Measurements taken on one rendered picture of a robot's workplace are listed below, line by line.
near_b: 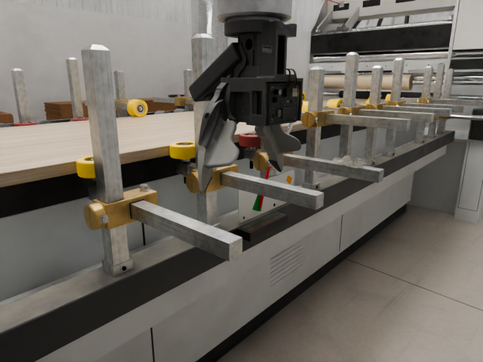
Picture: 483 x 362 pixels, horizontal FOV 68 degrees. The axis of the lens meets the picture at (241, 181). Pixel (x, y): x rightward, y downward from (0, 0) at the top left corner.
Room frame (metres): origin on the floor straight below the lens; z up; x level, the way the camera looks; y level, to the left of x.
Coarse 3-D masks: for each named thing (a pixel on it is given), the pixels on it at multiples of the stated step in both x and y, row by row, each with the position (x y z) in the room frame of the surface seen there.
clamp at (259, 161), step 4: (260, 152) 1.02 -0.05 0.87; (264, 152) 1.02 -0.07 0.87; (284, 152) 1.05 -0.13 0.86; (288, 152) 1.06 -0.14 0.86; (292, 152) 1.08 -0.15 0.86; (256, 156) 1.00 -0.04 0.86; (260, 156) 0.99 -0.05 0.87; (264, 156) 0.99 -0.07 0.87; (252, 160) 1.02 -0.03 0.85; (256, 160) 1.00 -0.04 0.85; (260, 160) 0.99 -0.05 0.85; (264, 160) 0.98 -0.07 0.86; (256, 164) 1.00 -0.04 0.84; (260, 164) 0.99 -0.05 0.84; (264, 164) 0.98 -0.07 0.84; (256, 168) 1.00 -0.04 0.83; (260, 168) 0.99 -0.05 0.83; (264, 168) 0.99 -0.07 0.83; (272, 168) 1.01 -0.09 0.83
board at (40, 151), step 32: (0, 128) 1.32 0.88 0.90; (32, 128) 1.32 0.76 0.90; (64, 128) 1.32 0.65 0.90; (128, 128) 1.32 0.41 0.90; (160, 128) 1.32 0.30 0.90; (192, 128) 1.32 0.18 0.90; (0, 160) 0.78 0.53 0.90; (32, 160) 0.78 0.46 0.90; (64, 160) 0.78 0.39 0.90; (128, 160) 0.87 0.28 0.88
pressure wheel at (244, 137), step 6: (240, 138) 1.11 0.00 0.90; (246, 138) 1.09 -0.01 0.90; (252, 138) 1.09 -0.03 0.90; (258, 138) 1.09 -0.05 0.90; (240, 144) 1.11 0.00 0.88; (246, 144) 1.09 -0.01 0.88; (252, 144) 1.09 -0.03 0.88; (258, 144) 1.09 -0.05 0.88; (252, 162) 1.12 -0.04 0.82; (252, 168) 1.12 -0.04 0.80
